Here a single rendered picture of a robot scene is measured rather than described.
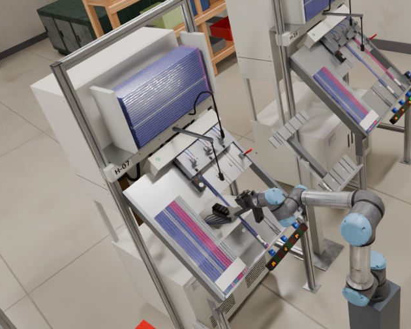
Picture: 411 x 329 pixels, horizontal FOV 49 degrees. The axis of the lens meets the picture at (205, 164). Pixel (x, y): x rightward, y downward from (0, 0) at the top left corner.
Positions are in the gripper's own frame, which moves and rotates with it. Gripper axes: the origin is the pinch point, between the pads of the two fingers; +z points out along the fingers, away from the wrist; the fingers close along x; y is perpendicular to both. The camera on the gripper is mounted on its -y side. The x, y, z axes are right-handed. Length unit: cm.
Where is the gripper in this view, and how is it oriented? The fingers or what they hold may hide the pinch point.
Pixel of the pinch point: (237, 208)
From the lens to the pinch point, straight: 232.6
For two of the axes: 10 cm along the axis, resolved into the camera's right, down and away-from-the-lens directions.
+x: -6.5, 5.7, -5.1
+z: -4.9, 2.0, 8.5
